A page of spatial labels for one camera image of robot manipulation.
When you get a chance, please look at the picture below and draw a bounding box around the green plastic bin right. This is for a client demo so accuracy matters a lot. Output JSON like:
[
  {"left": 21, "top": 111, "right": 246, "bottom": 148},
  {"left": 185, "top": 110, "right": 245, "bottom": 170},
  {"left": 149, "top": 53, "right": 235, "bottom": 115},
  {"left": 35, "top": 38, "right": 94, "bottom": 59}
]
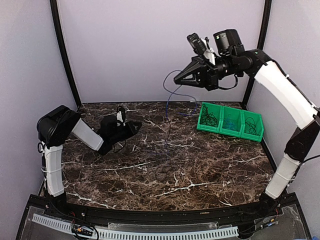
[{"left": 241, "top": 110, "right": 264, "bottom": 143}]

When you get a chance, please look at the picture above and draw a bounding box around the black frame post left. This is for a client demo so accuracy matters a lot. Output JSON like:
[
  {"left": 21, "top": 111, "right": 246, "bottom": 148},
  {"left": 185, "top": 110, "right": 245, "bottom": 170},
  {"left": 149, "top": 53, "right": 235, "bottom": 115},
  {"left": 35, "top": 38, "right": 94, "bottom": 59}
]
[{"left": 49, "top": 0, "right": 82, "bottom": 108}]

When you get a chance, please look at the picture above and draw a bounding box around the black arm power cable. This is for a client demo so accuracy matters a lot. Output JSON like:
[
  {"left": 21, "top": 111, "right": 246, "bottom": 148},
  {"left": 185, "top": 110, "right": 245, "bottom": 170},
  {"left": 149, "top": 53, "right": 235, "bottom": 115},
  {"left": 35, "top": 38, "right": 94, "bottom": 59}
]
[{"left": 299, "top": 154, "right": 320, "bottom": 166}]

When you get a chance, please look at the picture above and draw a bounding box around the black frame post right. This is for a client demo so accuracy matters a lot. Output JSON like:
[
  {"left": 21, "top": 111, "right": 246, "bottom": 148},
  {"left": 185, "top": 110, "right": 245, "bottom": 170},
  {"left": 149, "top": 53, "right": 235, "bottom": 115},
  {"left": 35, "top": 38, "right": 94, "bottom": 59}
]
[{"left": 241, "top": 0, "right": 273, "bottom": 104}]

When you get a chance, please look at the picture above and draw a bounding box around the black front rail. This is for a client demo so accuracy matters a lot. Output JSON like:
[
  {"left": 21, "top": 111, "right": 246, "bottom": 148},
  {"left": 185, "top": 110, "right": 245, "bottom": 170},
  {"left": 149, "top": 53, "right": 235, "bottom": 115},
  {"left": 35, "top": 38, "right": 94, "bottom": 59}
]
[{"left": 46, "top": 194, "right": 296, "bottom": 226}]

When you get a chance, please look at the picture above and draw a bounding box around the green plastic bin left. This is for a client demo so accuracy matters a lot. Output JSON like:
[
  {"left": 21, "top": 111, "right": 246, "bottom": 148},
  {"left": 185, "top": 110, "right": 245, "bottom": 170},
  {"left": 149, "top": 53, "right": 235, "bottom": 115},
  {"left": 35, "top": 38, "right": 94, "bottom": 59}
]
[{"left": 196, "top": 102, "right": 222, "bottom": 134}]

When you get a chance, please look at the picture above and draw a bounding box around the white slotted cable duct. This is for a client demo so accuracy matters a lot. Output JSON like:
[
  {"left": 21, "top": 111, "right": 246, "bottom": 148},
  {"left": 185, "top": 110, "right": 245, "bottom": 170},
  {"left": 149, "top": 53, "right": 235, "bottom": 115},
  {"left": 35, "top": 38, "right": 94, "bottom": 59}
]
[{"left": 31, "top": 213, "right": 239, "bottom": 240}]

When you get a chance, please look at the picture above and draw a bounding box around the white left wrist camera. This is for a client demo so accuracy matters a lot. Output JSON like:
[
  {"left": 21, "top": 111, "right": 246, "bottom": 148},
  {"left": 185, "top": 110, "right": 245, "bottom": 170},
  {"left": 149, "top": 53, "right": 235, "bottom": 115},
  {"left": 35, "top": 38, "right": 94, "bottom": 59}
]
[{"left": 116, "top": 106, "right": 126, "bottom": 127}]

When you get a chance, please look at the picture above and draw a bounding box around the green plastic bin middle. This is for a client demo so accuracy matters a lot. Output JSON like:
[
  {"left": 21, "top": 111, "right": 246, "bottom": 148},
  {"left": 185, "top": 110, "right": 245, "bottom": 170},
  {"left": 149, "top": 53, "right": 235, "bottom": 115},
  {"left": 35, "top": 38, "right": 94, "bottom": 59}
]
[{"left": 219, "top": 106, "right": 244, "bottom": 138}]

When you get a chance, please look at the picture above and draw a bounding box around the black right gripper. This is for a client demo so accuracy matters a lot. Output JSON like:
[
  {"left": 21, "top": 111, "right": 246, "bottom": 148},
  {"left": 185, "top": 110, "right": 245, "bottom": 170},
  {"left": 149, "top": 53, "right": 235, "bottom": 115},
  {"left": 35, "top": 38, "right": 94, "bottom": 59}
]
[{"left": 175, "top": 53, "right": 239, "bottom": 90}]

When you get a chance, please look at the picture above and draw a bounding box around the black frame post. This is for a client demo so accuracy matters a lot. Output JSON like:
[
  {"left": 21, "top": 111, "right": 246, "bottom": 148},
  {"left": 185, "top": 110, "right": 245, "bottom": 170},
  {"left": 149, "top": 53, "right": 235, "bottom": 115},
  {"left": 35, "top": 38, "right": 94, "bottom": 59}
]
[
  {"left": 241, "top": 0, "right": 273, "bottom": 104},
  {"left": 49, "top": 0, "right": 82, "bottom": 108}
]

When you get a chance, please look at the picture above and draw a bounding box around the green plastic bin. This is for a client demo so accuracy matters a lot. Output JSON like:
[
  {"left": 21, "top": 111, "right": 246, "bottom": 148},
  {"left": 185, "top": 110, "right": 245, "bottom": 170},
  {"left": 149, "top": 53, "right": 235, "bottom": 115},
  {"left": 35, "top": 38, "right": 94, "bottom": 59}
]
[
  {"left": 219, "top": 106, "right": 244, "bottom": 138},
  {"left": 241, "top": 110, "right": 264, "bottom": 143},
  {"left": 196, "top": 102, "right": 222, "bottom": 134}
]

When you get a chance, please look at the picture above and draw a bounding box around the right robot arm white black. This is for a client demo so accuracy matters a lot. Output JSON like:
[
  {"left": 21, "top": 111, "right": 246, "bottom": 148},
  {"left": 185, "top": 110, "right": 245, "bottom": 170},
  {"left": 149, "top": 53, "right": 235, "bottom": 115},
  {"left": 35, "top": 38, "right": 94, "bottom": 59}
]
[{"left": 173, "top": 29, "right": 320, "bottom": 217}]

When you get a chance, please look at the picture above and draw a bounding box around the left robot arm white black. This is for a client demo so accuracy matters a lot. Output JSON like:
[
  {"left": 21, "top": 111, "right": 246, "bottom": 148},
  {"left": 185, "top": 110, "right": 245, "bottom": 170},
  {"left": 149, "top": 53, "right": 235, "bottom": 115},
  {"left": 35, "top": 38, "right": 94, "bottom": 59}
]
[{"left": 36, "top": 105, "right": 142, "bottom": 198}]

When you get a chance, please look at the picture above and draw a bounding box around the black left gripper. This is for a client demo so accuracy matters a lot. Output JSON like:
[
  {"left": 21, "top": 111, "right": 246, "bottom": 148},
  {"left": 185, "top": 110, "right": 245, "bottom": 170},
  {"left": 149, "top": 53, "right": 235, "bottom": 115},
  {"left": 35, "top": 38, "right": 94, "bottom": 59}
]
[{"left": 110, "top": 120, "right": 143, "bottom": 145}]

